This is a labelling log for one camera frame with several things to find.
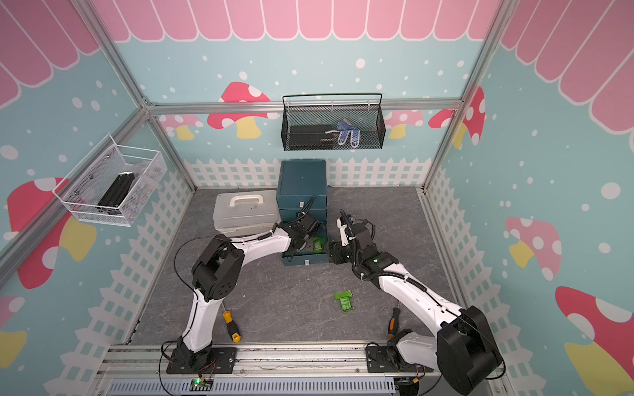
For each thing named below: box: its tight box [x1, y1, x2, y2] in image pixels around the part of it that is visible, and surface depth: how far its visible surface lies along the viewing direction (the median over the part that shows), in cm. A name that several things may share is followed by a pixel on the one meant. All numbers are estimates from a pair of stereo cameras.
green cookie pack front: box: [312, 236, 326, 253], surface depth 99 cm
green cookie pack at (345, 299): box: [333, 289, 355, 312], surface depth 87 cm
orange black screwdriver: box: [387, 306, 401, 339], surface depth 81 cm
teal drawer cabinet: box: [275, 159, 330, 267], surface depth 94 cm
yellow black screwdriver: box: [220, 301, 242, 344], surface depth 80 cm
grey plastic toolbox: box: [212, 189, 280, 238], surface depth 100 cm
